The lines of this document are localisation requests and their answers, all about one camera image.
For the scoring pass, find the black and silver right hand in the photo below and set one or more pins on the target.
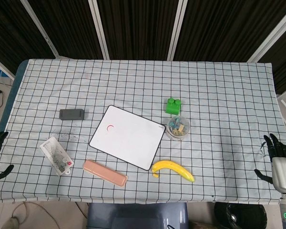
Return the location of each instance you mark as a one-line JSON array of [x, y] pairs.
[[283, 171]]

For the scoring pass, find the grey board eraser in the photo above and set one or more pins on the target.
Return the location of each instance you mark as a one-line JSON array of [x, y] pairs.
[[71, 114]]

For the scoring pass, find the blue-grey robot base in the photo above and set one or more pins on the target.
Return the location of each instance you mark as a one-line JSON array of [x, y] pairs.
[[138, 215]]

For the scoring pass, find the clear ruler set packet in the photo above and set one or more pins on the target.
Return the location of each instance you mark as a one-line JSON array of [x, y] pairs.
[[54, 155]]

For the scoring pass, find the black round robot part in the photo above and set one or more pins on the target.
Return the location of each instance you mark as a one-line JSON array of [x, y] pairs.
[[243, 215]]

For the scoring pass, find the blue table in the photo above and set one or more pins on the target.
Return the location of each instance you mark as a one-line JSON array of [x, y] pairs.
[[16, 78]]

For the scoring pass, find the yellow toy banana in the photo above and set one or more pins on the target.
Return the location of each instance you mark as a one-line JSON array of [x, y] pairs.
[[171, 167]]

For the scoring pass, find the pink pencil case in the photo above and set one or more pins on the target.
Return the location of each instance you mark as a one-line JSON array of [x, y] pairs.
[[105, 173]]

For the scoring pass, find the clear jar of binder clips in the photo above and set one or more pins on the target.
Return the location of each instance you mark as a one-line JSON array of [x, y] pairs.
[[178, 128]]

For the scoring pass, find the white black checkered tablecloth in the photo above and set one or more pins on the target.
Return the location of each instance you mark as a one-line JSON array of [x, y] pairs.
[[205, 83]]

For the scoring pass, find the green toy building block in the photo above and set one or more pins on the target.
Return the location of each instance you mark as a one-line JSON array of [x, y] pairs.
[[172, 107]]

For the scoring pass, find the white board with black rim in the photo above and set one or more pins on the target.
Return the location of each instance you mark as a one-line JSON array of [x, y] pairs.
[[133, 143]]

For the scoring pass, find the dark folding screen white frames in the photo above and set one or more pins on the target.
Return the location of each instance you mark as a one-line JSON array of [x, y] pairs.
[[138, 26]]

